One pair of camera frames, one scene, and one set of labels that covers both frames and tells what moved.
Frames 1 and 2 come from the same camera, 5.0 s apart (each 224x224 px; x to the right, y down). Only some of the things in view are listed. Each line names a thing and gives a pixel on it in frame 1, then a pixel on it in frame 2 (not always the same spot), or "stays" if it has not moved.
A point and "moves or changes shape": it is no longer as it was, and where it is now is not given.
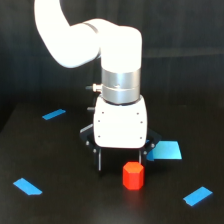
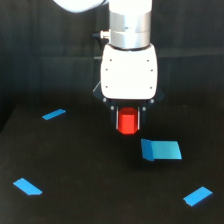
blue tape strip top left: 53,114 stays
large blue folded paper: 165,150 stays
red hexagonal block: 133,176 moves or changes shape
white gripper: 123,126 -> 129,78
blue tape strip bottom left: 27,187 stays
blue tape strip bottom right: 198,195 stays
